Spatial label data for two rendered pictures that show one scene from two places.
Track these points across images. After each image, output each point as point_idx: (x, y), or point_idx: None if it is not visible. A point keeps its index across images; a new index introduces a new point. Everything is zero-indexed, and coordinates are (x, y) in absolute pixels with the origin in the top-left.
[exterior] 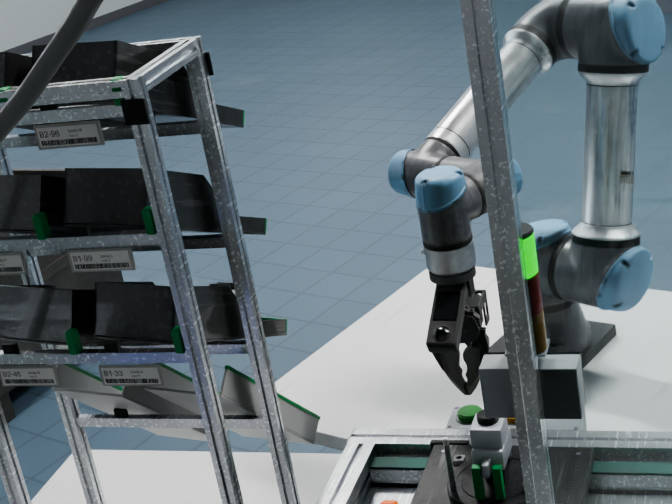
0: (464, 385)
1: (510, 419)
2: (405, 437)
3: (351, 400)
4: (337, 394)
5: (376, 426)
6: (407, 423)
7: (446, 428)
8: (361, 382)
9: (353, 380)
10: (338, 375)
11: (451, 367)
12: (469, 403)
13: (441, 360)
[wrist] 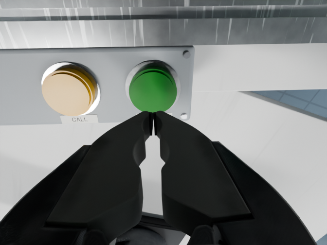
0: (154, 117)
1: (64, 70)
2: (276, 5)
3: (303, 176)
4: (317, 183)
5: (280, 139)
6: (247, 145)
7: (191, 47)
8: (292, 199)
9: (299, 201)
10: (313, 206)
11: (188, 148)
12: None
13: (227, 166)
